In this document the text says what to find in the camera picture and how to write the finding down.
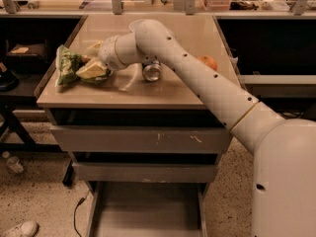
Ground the green jalapeno chip bag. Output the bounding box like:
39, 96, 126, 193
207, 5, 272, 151
55, 45, 113, 86

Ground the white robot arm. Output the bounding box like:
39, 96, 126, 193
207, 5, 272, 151
98, 20, 316, 237

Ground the grey top drawer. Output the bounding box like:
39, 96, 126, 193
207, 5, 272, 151
50, 125, 232, 154

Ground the grey drawer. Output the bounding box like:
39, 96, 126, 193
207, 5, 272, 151
73, 163, 217, 183
50, 125, 232, 154
86, 182, 207, 237

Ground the grey drawer cabinet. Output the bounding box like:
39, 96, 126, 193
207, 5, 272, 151
34, 13, 251, 237

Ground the grey middle drawer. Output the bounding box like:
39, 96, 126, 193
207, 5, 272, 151
73, 163, 217, 183

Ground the grey bottom drawer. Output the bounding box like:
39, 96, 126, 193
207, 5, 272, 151
86, 182, 207, 237

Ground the white bowl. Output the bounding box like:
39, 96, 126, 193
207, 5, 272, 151
128, 19, 143, 33

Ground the blue soda can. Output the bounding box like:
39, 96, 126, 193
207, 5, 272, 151
142, 60, 161, 82

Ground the orange fruit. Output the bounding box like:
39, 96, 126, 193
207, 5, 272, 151
197, 55, 217, 70

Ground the clear plastic bottle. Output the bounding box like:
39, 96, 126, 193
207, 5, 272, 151
2, 151, 24, 174

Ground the white sneaker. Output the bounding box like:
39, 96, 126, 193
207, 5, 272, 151
0, 221, 39, 237

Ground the black cable on floor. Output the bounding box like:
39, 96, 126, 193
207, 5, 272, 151
72, 191, 91, 237

